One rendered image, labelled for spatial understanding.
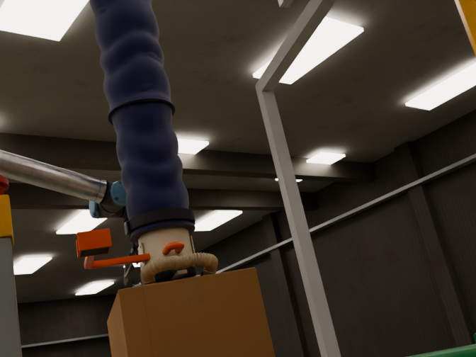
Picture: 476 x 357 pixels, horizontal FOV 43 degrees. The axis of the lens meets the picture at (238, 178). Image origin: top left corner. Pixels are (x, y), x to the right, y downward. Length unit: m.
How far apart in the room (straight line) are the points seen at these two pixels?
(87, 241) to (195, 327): 0.37
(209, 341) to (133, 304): 0.23
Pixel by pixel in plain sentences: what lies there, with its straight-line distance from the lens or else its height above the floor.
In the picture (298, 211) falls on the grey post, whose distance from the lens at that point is 5.33.
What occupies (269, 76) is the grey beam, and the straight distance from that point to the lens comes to 5.53.
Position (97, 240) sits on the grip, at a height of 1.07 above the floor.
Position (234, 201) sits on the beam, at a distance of 11.25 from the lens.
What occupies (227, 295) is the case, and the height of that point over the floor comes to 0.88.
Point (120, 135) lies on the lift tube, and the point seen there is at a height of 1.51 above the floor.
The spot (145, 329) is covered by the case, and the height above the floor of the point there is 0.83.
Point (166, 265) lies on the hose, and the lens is 1.82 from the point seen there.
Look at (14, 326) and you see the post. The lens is 0.98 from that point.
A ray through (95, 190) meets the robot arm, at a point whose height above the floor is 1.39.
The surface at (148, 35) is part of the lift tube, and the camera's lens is 2.25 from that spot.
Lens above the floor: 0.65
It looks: 18 degrees up
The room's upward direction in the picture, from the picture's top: 13 degrees counter-clockwise
